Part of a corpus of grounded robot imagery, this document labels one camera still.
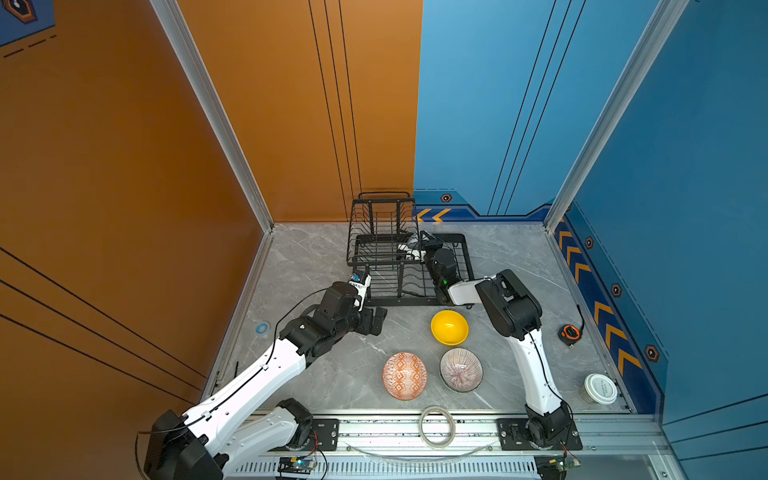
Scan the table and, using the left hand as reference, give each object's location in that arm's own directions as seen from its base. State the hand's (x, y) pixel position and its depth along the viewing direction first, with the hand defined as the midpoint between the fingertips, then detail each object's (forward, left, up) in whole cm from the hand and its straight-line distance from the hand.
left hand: (372, 304), depth 79 cm
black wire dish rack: (+21, -2, +2) cm, 22 cm away
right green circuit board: (-33, -44, -16) cm, 58 cm away
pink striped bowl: (-12, -25, -14) cm, 31 cm away
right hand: (+31, -16, -2) cm, 35 cm away
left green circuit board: (-33, +17, -18) cm, 42 cm away
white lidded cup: (-18, -58, -9) cm, 61 cm away
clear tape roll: (-25, -17, -19) cm, 36 cm away
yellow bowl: (0, -22, -13) cm, 26 cm away
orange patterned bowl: (-14, -9, -14) cm, 22 cm away
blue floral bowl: (+22, -12, -2) cm, 25 cm away
